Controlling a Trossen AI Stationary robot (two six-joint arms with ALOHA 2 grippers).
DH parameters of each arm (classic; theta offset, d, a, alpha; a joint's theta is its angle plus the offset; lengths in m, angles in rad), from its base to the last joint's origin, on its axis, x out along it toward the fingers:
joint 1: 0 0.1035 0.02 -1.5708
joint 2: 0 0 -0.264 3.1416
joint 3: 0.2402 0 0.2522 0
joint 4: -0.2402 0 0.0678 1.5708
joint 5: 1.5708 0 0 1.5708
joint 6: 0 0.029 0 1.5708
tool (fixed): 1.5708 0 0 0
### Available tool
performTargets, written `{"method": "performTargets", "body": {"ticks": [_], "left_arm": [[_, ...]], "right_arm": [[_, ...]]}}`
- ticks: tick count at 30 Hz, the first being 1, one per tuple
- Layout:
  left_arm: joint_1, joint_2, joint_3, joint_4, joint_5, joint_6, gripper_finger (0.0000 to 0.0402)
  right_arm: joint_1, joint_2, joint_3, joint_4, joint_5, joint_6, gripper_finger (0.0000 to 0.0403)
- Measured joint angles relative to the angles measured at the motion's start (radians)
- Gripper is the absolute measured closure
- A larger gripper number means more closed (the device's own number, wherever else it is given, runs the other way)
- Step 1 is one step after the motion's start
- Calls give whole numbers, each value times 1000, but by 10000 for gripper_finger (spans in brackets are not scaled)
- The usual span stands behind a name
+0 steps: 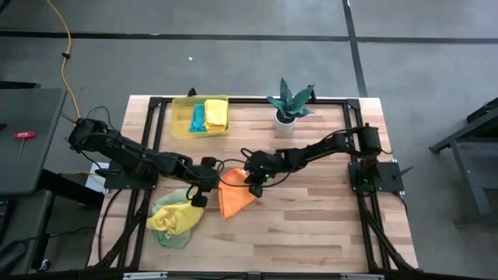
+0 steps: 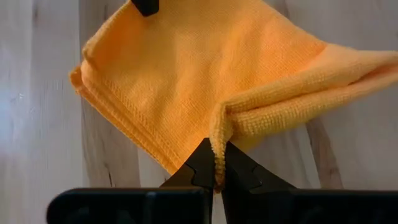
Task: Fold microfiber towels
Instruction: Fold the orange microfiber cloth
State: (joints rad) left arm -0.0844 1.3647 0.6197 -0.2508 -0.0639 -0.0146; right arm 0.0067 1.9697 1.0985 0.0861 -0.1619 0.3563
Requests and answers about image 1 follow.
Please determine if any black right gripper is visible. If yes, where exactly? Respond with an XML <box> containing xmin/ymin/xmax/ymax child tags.
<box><xmin>243</xmin><ymin>150</ymin><xmax>286</xmax><ymax>199</ymax></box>

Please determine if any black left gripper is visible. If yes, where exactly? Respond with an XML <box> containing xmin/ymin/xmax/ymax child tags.
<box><xmin>185</xmin><ymin>156</ymin><xmax>226</xmax><ymax>209</ymax></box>

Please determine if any orange microfiber towel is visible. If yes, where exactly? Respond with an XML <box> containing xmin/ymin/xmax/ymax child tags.
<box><xmin>216</xmin><ymin>167</ymin><xmax>258</xmax><ymax>220</ymax></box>

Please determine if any yellow microfiber towel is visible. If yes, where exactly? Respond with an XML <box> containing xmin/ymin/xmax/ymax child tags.
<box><xmin>203</xmin><ymin>99</ymin><xmax>230</xmax><ymax>132</ymax></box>
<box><xmin>146</xmin><ymin>194</ymin><xmax>205</xmax><ymax>236</ymax></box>

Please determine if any teal microfiber towel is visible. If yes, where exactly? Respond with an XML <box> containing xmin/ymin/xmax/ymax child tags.
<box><xmin>188</xmin><ymin>103</ymin><xmax>208</xmax><ymax>134</ymax></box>

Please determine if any yellow translucent plastic bin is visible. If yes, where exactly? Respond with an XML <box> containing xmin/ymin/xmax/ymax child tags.
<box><xmin>170</xmin><ymin>94</ymin><xmax>230</xmax><ymax>140</ymax></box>

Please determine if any light green microfiber towel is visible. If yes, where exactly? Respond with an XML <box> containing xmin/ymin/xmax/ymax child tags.
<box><xmin>150</xmin><ymin>188</ymin><xmax>204</xmax><ymax>250</ymax></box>

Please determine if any white round plant pot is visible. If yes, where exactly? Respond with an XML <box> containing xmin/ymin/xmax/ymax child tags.
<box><xmin>273</xmin><ymin>108</ymin><xmax>298</xmax><ymax>132</ymax></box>

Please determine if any artificial green snake plant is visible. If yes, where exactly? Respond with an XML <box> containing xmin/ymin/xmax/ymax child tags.
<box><xmin>266</xmin><ymin>77</ymin><xmax>315</xmax><ymax>120</ymax></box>

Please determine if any white paper sheet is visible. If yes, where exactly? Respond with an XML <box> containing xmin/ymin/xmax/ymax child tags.
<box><xmin>84</xmin><ymin>161</ymin><xmax>110</xmax><ymax>194</ymax></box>

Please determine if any grey side desk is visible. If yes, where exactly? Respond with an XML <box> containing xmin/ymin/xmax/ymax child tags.
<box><xmin>0</xmin><ymin>87</ymin><xmax>68</xmax><ymax>196</ymax></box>

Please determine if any dark grey metal stand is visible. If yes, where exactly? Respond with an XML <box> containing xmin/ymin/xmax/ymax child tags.
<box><xmin>429</xmin><ymin>96</ymin><xmax>498</xmax><ymax>226</ymax></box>

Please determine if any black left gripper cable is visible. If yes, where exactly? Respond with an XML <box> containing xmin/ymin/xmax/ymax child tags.
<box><xmin>185</xmin><ymin>182</ymin><xmax>202</xmax><ymax>201</ymax></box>

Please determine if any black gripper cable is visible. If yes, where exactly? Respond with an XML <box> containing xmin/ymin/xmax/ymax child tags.
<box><xmin>185</xmin><ymin>182</ymin><xmax>202</xmax><ymax>201</ymax></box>
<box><xmin>216</xmin><ymin>146</ymin><xmax>291</xmax><ymax>189</ymax></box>

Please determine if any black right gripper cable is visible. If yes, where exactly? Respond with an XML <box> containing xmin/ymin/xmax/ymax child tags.
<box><xmin>216</xmin><ymin>146</ymin><xmax>291</xmax><ymax>189</ymax></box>

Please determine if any black aluminium table frame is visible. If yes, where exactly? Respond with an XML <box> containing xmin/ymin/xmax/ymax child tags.
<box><xmin>87</xmin><ymin>88</ymin><xmax>419</xmax><ymax>273</ymax></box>

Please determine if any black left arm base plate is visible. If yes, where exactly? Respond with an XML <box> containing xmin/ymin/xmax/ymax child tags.
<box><xmin>103</xmin><ymin>158</ymin><xmax>161</xmax><ymax>191</ymax></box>

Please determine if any thick black floor cable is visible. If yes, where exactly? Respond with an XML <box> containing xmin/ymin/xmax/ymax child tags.
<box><xmin>96</xmin><ymin>188</ymin><xmax>124</xmax><ymax>261</ymax></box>

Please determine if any silver aluminium bracket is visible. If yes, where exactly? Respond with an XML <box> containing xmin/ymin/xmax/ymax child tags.
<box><xmin>123</xmin><ymin>271</ymin><xmax>168</xmax><ymax>280</ymax></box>
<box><xmin>341</xmin><ymin>273</ymin><xmax>385</xmax><ymax>280</ymax></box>

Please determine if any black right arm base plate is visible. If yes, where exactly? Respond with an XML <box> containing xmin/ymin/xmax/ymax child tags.
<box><xmin>348</xmin><ymin>161</ymin><xmax>405</xmax><ymax>193</ymax></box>

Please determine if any red-handled hex key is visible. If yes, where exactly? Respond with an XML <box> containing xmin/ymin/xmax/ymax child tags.
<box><xmin>12</xmin><ymin>131</ymin><xmax>38</xmax><ymax>163</ymax></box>

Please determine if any yellow extension cable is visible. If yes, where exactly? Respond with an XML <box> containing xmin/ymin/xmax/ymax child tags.
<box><xmin>45</xmin><ymin>0</ymin><xmax>89</xmax><ymax>121</ymax></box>

